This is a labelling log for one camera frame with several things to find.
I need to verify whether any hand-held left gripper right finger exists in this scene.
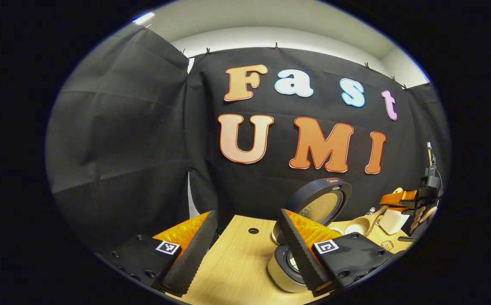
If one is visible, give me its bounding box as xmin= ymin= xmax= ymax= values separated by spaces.
xmin=279 ymin=208 xmax=394 ymax=297

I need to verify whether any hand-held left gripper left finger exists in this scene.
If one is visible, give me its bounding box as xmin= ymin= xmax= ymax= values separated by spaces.
xmin=101 ymin=211 xmax=219 ymax=297

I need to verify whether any wooden spoon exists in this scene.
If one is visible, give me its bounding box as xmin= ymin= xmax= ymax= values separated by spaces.
xmin=344 ymin=205 xmax=388 ymax=238

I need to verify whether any dark grey rice cooker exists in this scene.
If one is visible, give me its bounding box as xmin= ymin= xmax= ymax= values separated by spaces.
xmin=267 ymin=177 xmax=353 ymax=294

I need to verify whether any white toaster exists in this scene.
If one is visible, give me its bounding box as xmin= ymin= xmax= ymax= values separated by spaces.
xmin=378 ymin=208 xmax=411 ymax=236

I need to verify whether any black backdrop cloth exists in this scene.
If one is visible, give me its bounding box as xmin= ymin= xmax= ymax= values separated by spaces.
xmin=45 ymin=25 xmax=452 ymax=255

